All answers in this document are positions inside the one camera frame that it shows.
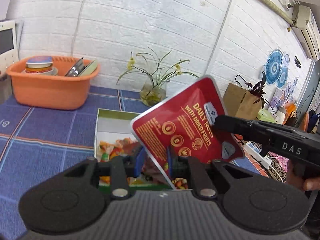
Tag orange yellow snack packet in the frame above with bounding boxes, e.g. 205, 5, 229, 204
96, 138, 140, 162

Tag red daily nuts packet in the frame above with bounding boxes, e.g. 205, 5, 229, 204
131, 75, 245, 190

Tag person's right hand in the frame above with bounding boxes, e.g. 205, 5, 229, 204
286, 160, 320, 191

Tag white power strip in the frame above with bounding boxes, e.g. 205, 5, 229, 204
244, 142, 272, 170

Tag brown paper bag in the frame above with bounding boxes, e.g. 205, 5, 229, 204
223, 72, 271, 120

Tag green cardboard box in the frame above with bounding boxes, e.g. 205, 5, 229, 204
94, 108, 172, 190

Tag glass vase with orchid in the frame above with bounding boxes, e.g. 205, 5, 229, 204
117, 49, 199, 107

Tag blue paper fan decoration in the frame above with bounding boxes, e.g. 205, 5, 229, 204
262, 49, 290, 88

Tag blue patterned tablecloth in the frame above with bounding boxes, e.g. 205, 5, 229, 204
0, 86, 263, 240

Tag orange plastic basin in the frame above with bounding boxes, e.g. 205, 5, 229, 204
6, 56, 100, 110

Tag metal lid in basin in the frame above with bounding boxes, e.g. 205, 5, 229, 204
65, 58, 85, 77

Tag white air conditioner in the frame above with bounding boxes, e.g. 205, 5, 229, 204
292, 4, 319, 61

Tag bowls in basin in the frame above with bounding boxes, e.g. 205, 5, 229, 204
23, 56, 58, 76

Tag white appliance with screen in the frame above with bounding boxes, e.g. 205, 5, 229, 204
0, 21, 19, 78

